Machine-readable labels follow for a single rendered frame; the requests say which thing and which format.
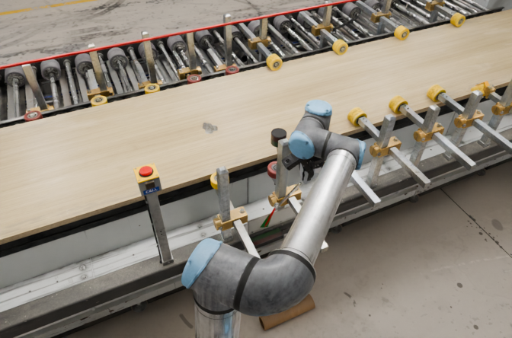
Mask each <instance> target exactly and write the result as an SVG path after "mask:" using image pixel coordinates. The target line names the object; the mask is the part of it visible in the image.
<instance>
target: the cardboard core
mask: <svg viewBox="0 0 512 338"><path fill-rule="evenodd" d="M313 308H315V302H314V300H313V298H312V296H311V295H310V294H308V295H307V296H306V297H305V298H304V299H303V300H302V301H301V302H300V303H298V304H297V305H295V306H293V307H292V308H290V309H288V310H286V311H283V312H280V313H279V314H272V315H269V316H260V317H259V321H260V323H261V326H262V328H263V330H264V331H265V330H268V329H270V328H272V327H275V326H276V325H278V324H281V323H283V322H285V321H287V320H290V319H292V318H294V317H296V316H299V315H301V314H303V313H305V312H307V311H310V310H312V309H313Z"/></svg>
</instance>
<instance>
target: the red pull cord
mask: <svg viewBox="0 0 512 338"><path fill-rule="evenodd" d="M354 1H358V0H344V1H340V2H332V3H328V4H324V5H316V6H312V7H308V8H300V9H296V10H292V11H285V12H280V13H276V14H269V15H265V16H260V17H256V18H249V19H244V20H240V21H233V22H229V23H224V24H217V25H213V26H208V27H201V28H197V29H193V30H185V31H181V32H177V33H169V34H165V35H161V36H157V37H149V38H145V39H141V40H133V41H129V42H125V43H117V44H113V45H109V46H101V47H97V48H93V49H85V50H81V51H77V52H73V53H65V54H61V55H57V56H49V57H45V58H41V59H33V60H29V61H25V62H17V63H13V64H9V65H1V66H0V69H6V68H11V67H15V66H19V65H26V64H31V63H35V62H42V61H47V60H51V59H58V58H62V57H67V56H74V55H78V54H82V53H89V52H94V51H98V50H102V49H110V48H114V47H118V46H125V45H130V44H134V43H141V42H145V41H150V40H157V39H161V38H165V37H173V36H177V35H181V34H185V33H192V32H197V31H201V30H208V29H212V28H217V27H224V26H228V25H232V24H240V23H244V22H248V21H255V20H259V19H264V18H271V17H275V16H279V15H284V14H291V13H295V12H299V11H307V10H311V9H315V8H322V7H326V6H331V5H338V4H342V3H346V2H354Z"/></svg>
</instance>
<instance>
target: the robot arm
mask: <svg viewBox="0 0 512 338"><path fill-rule="evenodd" d="M331 115H332V107H331V105H330V104H329V103H328V102H326V101H324V100H310V101H309V102H307V103H306V106H305V113H304V115H303V117H302V119H301V120H300V121H299V123H298V125H297V127H296V128H295V130H294V131H293V132H292V134H291V136H290V139H289V141H288V146H289V149H290V151H291V152H292V153H290V154H289V155H287V156H286V157H285V158H284V159H282V163H283V165H284V167H285V168H286V169H287V170H288V171H290V170H291V169H293V168H294V167H295V166H296V165H299V170H300V175H301V178H302V181H303V183H304V184H307V183H309V182H310V180H313V179H315V178H316V180H315V182H314V184H313V186H312V188H311V190H310V191H309V194H308V196H307V197H306V200H305V202H304V203H303V204H302V207H301V209H300V210H299V213H298V215H297V216H296V218H295V220H294V222H293V224H292V226H291V228H290V230H289V231H288V233H287V235H286V237H285V239H284V241H283V243H282V245H281V246H280V249H276V250H272V251H271V252H270V253H269V254H268V256H267V258H266V259H261V258H259V257H256V256H254V255H252V254H249V253H246V252H244V251H242V250H239V249H237V248H235V247H232V246H229V245H228V244H224V243H223V242H222V241H216V240H214V239H212V238H207V239H204V240H202V241H201V242H200V243H199V244H198V245H197V247H196V248H195V249H194V251H193V253H192V254H191V255H190V257H189V259H188V261H187V263H186V266H185V268H184V271H183V273H182V277H181V283H182V285H183V286H185V287H186V288H187V289H191V290H193V297H194V311H195V338H239V331H240V322H241V313H243V314H247V315H249V316H255V317H260V316H269V315H272V314H279V313H280V312H283V311H286V310H288V309H290V308H292V307H293V306H295V305H297V304H298V303H300V302H301V301H302V300H303V299H304V298H305V297H306V296H307V295H308V294H309V293H310V291H311V290H312V287H313V285H314V283H315V279H316V272H315V268H314V264H315V261H316V259H317V256H318V253H319V251H320V250H321V247H322V245H323V242H324V240H325V237H326V235H327V233H328V230H329V228H330V226H331V223H332V221H333V218H334V216H335V213H336V211H337V209H338V207H339V204H340V202H341V199H342V197H343V195H344V192H345V190H346V188H347V185H348V183H349V180H350V178H351V175H352V173H353V172H354V170H359V169H360V168H361V164H362V162H363V156H364V153H365V150H366V143H365V142H363V141H360V140H359V139H353V138H351V137H348V136H343V135H340V134H337V133H334V132H330V131H329V126H330V122H331ZM320 167H322V169H321V171H320V173H315V169H317V168H320Z"/></svg>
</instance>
